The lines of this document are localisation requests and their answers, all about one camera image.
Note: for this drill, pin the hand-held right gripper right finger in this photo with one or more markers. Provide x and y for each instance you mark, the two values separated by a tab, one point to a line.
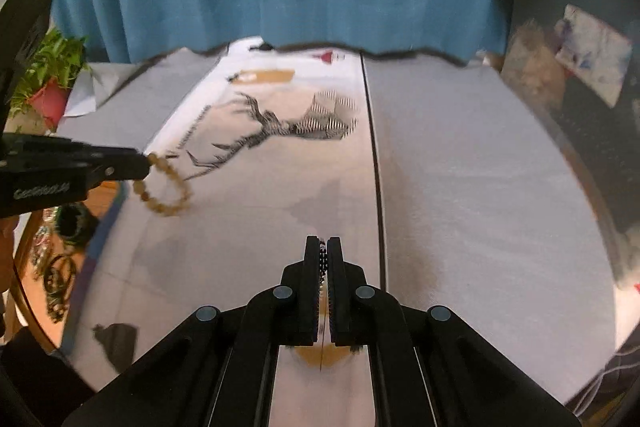
336	292

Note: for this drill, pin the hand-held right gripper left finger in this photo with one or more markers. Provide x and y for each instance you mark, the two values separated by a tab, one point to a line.
311	292

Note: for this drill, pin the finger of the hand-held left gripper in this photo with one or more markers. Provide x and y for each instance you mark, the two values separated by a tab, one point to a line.
65	149
125	169

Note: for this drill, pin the copper metal tray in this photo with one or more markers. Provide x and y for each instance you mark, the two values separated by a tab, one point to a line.
100	227

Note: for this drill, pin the green plant in red pot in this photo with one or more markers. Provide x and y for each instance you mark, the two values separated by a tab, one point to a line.
50	99

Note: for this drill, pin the grey white deer-print tablecloth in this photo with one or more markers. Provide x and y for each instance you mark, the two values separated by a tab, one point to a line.
475	187

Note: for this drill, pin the white printed paper sheet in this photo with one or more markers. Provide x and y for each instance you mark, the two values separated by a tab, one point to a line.
595	52

